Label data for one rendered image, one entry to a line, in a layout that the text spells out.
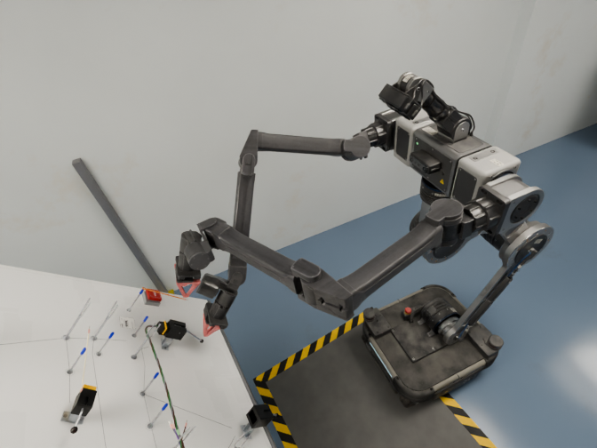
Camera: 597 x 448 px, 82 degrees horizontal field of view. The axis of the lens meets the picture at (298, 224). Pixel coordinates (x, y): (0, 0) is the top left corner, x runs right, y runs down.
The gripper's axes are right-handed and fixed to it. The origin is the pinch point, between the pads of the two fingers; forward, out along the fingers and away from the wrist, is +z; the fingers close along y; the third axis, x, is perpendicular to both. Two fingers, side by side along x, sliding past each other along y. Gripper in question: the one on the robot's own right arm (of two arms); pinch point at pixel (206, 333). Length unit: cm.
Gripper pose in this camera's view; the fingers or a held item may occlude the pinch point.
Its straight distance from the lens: 129.2
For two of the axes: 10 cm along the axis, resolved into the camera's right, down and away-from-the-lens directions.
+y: 3.6, 4.8, -8.0
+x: 8.0, 2.8, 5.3
